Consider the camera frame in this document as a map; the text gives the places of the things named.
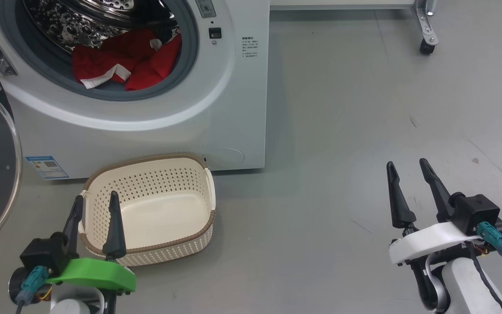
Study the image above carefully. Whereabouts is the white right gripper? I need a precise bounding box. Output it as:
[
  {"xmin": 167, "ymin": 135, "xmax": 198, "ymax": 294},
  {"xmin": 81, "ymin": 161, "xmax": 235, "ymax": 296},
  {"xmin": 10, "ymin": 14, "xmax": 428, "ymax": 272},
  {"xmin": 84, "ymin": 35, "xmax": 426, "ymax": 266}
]
[{"xmin": 386, "ymin": 157, "xmax": 502, "ymax": 266}]

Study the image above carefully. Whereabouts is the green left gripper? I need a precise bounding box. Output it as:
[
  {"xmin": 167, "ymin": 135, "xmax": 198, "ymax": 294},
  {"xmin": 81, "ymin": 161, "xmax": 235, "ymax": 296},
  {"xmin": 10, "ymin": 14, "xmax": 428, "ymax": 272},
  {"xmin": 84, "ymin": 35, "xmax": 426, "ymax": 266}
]
[{"xmin": 8, "ymin": 191, "xmax": 137, "ymax": 302}]

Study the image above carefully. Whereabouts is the white washing machine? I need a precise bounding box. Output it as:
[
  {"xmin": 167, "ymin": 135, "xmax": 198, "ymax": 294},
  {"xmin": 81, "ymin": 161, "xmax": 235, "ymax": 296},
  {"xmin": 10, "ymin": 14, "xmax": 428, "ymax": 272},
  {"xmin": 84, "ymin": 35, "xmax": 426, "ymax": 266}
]
[{"xmin": 0, "ymin": 0, "xmax": 271, "ymax": 181}]

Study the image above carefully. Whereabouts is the blue white energy label sticker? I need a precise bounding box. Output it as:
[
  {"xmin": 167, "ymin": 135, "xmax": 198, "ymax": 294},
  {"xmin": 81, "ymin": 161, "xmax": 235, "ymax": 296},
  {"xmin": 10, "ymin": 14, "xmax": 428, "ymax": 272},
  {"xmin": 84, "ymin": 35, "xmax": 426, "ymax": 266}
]
[{"xmin": 24, "ymin": 156, "xmax": 70, "ymax": 181}]

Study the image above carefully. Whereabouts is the cream perforated laundry basket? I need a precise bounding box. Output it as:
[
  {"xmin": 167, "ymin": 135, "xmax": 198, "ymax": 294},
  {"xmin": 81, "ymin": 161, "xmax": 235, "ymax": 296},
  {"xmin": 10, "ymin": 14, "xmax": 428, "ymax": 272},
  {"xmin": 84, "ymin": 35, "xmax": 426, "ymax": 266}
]
[{"xmin": 78, "ymin": 153, "xmax": 217, "ymax": 268}]

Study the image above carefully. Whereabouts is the red garment with white trim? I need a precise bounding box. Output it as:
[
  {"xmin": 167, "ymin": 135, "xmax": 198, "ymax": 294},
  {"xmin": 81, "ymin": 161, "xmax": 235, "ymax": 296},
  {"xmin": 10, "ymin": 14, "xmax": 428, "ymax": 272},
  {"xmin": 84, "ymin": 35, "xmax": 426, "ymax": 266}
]
[{"xmin": 71, "ymin": 28, "xmax": 183, "ymax": 92}]

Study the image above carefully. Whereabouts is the white cart frame with caster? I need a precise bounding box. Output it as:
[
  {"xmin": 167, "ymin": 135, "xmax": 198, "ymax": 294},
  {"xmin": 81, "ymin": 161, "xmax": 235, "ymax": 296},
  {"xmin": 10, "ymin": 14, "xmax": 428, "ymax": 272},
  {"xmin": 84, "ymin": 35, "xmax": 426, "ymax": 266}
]
[{"xmin": 270, "ymin": 0, "xmax": 440, "ymax": 56}]

